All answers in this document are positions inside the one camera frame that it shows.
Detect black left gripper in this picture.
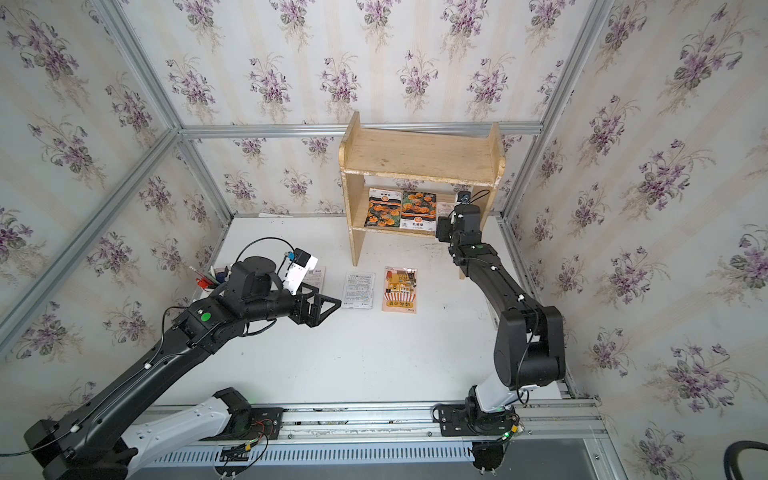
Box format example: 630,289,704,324
241,279,343,328

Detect white printed seed bag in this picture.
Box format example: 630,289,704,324
436,201,456,219

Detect white barcode seed bag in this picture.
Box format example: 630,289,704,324
303,266,326,291

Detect small white seed bag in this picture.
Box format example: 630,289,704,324
341,272,375,310

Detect orange marigold seed bag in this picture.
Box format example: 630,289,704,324
399,191,437,232

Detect dark marigold seed bag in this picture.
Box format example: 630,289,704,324
364,188,402,229

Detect pink storefront seed bag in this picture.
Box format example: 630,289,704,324
382,267,418,314

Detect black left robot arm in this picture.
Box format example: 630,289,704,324
24,256,341,479

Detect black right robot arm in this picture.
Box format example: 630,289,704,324
436,203,566,437

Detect wooden two-tier shelf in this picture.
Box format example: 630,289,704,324
339,112,506,266

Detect pink pen cup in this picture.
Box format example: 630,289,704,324
188,265,231,292

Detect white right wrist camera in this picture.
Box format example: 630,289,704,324
455,190,473,205

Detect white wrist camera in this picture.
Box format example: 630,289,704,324
283,248,318,295
455,190,473,205

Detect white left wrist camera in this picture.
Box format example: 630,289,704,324
283,248,318,295

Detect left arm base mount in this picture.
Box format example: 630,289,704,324
202,387,285,441

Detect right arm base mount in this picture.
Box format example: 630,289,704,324
430,386,522,440

